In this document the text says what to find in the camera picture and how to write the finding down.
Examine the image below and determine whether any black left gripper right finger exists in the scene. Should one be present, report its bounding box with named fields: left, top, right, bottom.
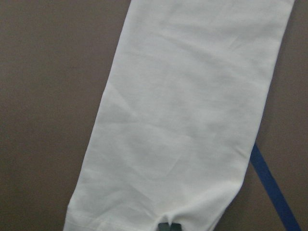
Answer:
left=171, top=223, right=182, bottom=231

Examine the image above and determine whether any cream cat print t-shirt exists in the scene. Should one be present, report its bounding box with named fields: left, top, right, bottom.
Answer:
left=64, top=0, right=294, bottom=231

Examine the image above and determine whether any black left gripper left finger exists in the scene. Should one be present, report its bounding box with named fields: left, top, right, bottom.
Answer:
left=158, top=222, right=168, bottom=231

